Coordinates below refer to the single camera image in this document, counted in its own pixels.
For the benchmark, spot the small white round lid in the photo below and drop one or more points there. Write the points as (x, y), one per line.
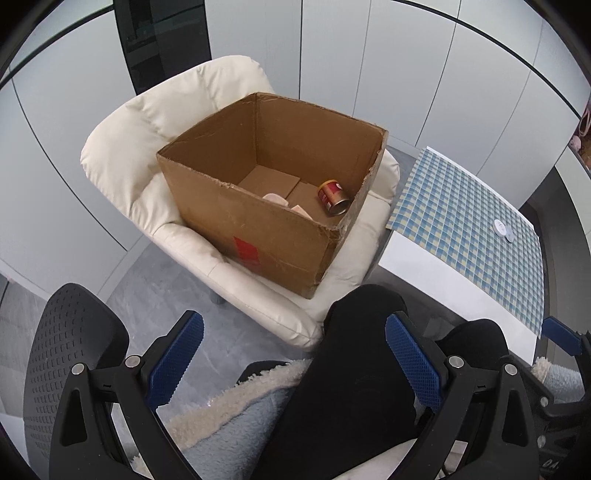
(500, 226)

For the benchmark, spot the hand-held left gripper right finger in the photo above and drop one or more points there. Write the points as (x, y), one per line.
(415, 364)

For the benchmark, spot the black glass cabinet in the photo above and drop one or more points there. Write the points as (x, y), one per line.
(161, 41)

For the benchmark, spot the brown cardboard box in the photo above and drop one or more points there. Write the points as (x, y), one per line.
(258, 230)

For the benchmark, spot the pale pink cube box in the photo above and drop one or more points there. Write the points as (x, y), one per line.
(301, 211)

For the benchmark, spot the pink rounded case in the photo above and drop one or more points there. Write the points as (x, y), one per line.
(276, 198)

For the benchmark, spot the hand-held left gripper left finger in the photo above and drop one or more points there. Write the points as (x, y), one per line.
(178, 364)

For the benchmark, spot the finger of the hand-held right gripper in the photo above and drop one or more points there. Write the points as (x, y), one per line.
(561, 334)

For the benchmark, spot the blue yellow checkered cloth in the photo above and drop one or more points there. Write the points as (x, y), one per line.
(461, 221)

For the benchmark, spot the red can with yellow lid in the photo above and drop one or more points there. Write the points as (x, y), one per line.
(330, 194)

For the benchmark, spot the person's legs in black trousers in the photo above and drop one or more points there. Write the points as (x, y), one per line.
(369, 369)

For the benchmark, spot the black mesh office chair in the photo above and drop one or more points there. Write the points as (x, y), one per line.
(69, 332)

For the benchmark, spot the cream padded armchair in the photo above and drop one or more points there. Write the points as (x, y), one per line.
(138, 129)

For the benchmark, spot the white curved counter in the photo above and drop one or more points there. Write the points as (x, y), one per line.
(575, 184)

